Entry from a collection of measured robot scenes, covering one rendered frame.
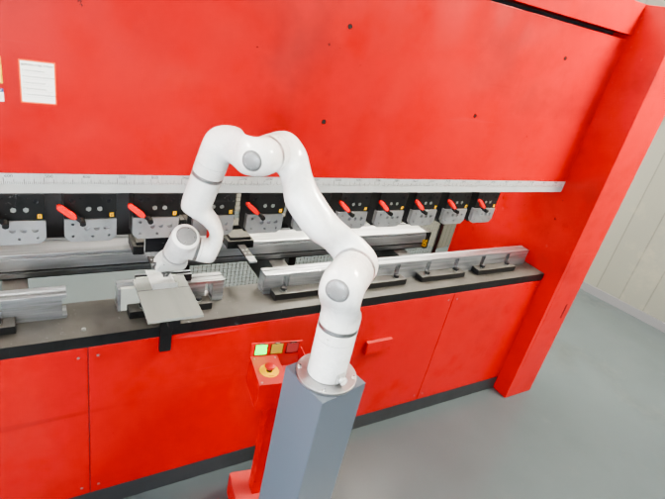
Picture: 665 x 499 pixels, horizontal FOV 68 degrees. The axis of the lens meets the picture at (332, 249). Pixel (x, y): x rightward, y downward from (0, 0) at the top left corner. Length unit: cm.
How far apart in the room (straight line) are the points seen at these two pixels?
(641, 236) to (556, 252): 230
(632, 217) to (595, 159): 239
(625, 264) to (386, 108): 379
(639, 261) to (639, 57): 277
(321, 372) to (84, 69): 108
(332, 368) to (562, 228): 191
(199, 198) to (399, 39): 96
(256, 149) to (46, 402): 120
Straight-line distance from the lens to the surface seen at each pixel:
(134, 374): 201
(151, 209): 177
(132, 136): 167
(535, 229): 316
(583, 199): 300
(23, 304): 191
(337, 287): 126
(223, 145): 138
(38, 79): 161
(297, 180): 134
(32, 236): 177
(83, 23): 160
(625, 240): 537
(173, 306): 178
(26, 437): 212
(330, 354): 146
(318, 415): 152
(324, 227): 132
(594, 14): 270
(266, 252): 234
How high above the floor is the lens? 201
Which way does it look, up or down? 26 degrees down
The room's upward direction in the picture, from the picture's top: 13 degrees clockwise
